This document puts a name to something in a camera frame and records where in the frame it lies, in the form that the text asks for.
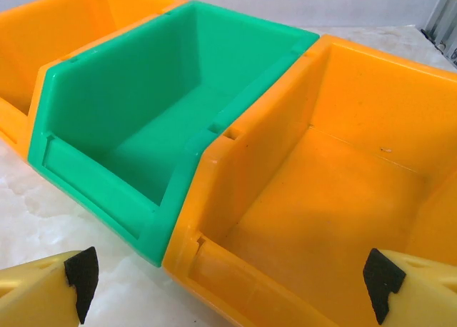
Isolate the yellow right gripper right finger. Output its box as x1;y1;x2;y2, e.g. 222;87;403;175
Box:
363;248;457;327

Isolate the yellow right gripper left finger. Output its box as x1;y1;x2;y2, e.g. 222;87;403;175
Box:
0;246;99;327

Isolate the orange plastic storage bin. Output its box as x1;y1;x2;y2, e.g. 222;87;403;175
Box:
162;34;457;327
0;0;189;156

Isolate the green plastic storage bin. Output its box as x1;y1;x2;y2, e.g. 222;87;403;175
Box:
27;0;321;269

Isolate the aluminium frame post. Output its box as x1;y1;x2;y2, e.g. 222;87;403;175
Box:
421;0;457;66

